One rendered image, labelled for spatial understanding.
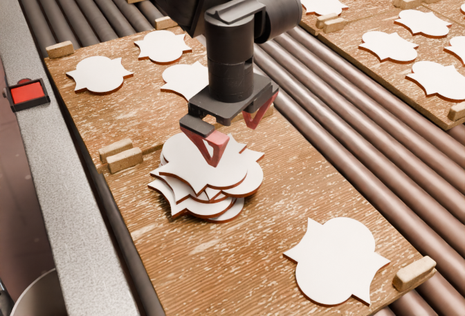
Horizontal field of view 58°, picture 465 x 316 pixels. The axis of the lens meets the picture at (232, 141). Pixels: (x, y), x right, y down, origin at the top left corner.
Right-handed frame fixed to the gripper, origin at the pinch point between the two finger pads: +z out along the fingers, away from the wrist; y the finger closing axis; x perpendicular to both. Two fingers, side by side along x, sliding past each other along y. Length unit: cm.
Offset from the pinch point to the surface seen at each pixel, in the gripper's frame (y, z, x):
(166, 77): 16.6, 9.2, 29.6
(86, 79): 6.0, 8.9, 43.0
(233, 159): 1.2, 5.0, 0.8
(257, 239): -5.4, 11.0, -8.2
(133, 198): -10.6, 10.6, 12.2
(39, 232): -1, 102, 100
